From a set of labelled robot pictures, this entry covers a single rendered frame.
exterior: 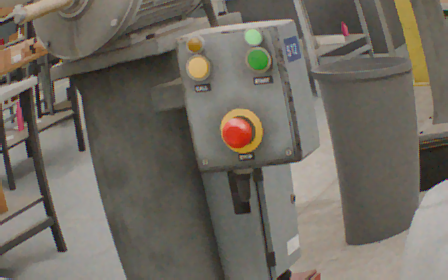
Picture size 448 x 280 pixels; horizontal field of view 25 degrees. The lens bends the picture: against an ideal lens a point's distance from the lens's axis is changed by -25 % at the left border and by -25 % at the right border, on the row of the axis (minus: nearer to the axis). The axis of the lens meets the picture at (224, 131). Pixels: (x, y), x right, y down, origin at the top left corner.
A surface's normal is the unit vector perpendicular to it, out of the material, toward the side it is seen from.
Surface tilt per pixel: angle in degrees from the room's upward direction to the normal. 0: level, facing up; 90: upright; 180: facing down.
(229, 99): 90
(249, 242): 90
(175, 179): 90
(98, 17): 96
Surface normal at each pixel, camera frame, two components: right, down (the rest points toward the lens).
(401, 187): 0.39, 0.13
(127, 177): -0.38, 0.21
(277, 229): 0.91, -0.11
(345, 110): -0.65, 0.29
